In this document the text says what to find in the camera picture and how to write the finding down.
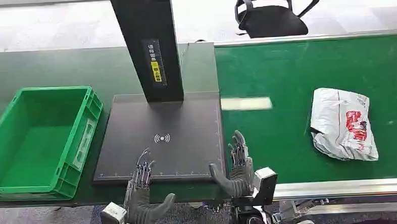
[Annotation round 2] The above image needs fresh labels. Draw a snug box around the black office chair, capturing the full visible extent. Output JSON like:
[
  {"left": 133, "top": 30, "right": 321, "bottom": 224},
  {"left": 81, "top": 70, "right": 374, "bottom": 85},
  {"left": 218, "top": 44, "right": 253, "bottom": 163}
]
[{"left": 233, "top": 0, "right": 324, "bottom": 40}]

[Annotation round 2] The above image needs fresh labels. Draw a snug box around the yellow warning label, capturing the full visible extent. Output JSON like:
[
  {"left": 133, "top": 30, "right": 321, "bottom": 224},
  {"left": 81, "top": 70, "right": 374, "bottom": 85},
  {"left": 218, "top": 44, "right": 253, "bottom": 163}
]
[{"left": 151, "top": 61, "right": 163, "bottom": 83}]

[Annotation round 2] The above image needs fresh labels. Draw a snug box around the green plastic crate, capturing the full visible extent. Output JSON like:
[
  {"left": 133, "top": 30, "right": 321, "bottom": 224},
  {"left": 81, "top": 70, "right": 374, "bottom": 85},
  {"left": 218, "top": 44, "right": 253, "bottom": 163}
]
[{"left": 0, "top": 84, "right": 108, "bottom": 203}]

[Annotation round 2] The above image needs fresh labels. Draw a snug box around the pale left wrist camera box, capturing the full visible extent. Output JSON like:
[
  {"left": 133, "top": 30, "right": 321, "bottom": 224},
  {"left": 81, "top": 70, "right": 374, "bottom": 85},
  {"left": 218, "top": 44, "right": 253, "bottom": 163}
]
[{"left": 100, "top": 201, "right": 128, "bottom": 224}]

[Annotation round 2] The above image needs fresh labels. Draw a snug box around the green conveyor belt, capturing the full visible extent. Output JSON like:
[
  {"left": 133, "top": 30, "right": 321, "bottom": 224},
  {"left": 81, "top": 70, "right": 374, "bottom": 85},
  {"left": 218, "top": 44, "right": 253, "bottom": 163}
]
[{"left": 214, "top": 32, "right": 397, "bottom": 188}]

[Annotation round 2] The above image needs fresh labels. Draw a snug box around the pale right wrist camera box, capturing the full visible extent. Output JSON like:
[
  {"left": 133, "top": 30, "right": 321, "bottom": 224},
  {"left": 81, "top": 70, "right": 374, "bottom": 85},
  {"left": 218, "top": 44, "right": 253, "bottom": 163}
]
[{"left": 251, "top": 166, "right": 279, "bottom": 207}]

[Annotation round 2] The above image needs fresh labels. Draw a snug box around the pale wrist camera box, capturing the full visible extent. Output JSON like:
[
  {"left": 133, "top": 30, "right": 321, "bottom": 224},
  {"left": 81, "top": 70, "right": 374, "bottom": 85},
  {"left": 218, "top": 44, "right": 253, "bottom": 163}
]
[
  {"left": 100, "top": 201, "right": 128, "bottom": 224},
  {"left": 251, "top": 166, "right": 279, "bottom": 207}
]

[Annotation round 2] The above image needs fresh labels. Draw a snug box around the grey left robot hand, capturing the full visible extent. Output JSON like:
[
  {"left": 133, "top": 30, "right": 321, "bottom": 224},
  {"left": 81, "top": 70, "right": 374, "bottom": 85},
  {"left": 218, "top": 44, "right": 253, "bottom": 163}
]
[{"left": 121, "top": 146, "right": 177, "bottom": 224}]

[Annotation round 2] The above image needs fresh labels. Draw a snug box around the black scanner column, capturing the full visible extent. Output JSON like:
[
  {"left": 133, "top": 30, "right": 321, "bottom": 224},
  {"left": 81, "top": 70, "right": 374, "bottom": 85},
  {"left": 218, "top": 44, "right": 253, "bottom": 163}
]
[{"left": 108, "top": 0, "right": 185, "bottom": 105}]

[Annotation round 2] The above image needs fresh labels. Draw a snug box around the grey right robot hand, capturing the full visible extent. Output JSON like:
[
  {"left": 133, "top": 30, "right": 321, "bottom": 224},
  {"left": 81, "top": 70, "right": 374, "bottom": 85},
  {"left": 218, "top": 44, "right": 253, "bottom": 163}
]
[{"left": 208, "top": 129, "right": 255, "bottom": 200}]

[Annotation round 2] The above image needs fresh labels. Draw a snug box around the black scanner base plate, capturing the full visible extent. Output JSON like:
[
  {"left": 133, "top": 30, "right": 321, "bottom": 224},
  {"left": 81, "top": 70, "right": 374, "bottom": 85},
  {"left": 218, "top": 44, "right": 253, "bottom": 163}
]
[{"left": 89, "top": 90, "right": 227, "bottom": 187}]

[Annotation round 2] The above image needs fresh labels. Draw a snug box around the grey plastic parcel bag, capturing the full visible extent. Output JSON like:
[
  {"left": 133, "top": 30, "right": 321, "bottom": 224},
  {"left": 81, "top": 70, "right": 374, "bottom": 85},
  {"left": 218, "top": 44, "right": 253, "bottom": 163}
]
[{"left": 308, "top": 85, "right": 380, "bottom": 164}]

